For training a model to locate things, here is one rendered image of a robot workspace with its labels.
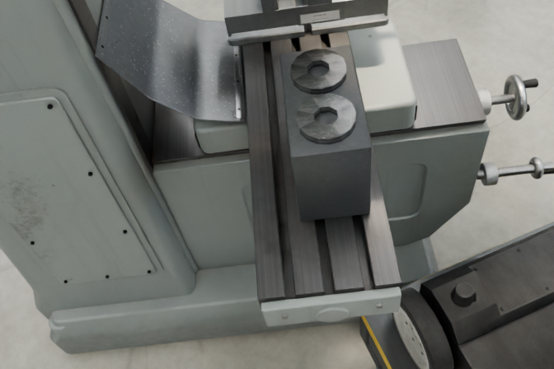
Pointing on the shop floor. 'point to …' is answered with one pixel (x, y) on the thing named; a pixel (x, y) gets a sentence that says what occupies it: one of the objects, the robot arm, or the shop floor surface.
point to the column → (77, 148)
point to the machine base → (199, 310)
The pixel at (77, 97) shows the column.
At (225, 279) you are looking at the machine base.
